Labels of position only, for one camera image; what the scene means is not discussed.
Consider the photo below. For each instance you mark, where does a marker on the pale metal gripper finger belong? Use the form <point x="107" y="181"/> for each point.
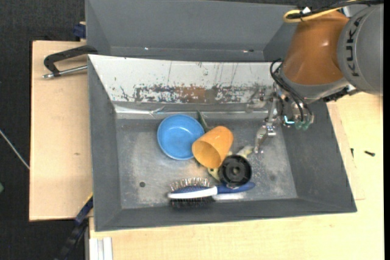
<point x="258" y="143"/>
<point x="270" y="131"/>

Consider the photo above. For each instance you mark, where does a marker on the black round spool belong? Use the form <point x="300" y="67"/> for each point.
<point x="235" y="170"/>

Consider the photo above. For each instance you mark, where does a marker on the orange plastic cup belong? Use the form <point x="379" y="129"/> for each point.
<point x="217" y="140"/>

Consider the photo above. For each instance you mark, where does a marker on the dark green narrow piece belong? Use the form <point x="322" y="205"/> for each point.
<point x="202" y="121"/>

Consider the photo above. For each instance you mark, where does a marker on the blue and white hairbrush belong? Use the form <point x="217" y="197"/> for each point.
<point x="195" y="191"/>

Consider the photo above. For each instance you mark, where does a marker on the blue bowl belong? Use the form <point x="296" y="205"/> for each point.
<point x="176" y="137"/>

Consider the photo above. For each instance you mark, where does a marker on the small black screw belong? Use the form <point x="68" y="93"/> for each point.
<point x="370" y="153"/>

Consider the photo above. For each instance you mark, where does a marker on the grey metal bin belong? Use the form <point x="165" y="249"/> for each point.
<point x="137" y="167"/>

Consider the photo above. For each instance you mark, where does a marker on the pale wood flat board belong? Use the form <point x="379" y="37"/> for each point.
<point x="58" y="131"/>

